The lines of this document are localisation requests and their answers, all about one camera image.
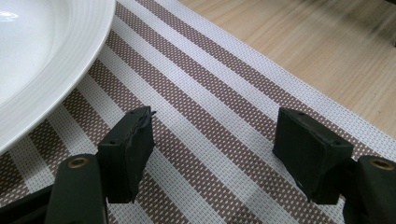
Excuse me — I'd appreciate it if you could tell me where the striped woven placemat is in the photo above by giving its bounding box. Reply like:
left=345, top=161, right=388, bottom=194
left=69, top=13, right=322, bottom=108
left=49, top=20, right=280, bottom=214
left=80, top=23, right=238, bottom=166
left=0, top=0, right=396, bottom=224

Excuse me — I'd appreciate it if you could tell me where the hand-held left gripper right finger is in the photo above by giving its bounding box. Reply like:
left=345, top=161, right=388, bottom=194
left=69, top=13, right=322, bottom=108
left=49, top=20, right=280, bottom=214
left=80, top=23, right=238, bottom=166
left=272, top=106, right=355, bottom=205

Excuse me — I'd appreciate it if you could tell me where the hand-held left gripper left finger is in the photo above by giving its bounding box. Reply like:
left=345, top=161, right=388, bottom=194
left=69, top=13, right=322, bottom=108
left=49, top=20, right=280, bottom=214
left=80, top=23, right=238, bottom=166
left=96, top=105, right=157, bottom=204

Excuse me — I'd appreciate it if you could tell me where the white ceramic plate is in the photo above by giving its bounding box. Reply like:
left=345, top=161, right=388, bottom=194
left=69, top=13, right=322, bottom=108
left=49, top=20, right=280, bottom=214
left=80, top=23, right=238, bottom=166
left=0, top=0, right=117, bottom=156

